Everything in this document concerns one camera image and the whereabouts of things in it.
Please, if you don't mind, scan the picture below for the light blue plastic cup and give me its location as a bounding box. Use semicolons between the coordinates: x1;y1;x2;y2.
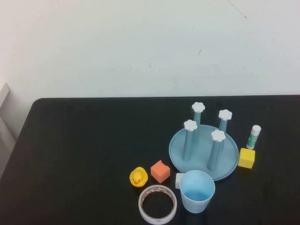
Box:
180;170;216;214

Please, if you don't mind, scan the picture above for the blue four-peg cup stand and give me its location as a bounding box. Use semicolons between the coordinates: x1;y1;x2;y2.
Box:
168;102;240;182

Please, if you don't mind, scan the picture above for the orange foam cube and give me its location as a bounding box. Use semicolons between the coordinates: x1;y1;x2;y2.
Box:
150;160;171;184

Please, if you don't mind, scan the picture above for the yellow rubber duck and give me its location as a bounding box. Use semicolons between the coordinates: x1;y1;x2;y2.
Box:
129;166;149;188

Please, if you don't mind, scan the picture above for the white foam cube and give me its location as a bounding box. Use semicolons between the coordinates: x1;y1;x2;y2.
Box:
175;172;186;189

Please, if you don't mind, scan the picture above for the white tape roll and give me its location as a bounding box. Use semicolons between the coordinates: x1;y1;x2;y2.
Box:
138;184;178;224

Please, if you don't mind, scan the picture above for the white green glue stick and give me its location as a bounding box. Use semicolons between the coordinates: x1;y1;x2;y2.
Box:
246;125;262;150

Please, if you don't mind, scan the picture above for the yellow foam cube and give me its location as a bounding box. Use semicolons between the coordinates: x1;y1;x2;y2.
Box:
237;147;256;170

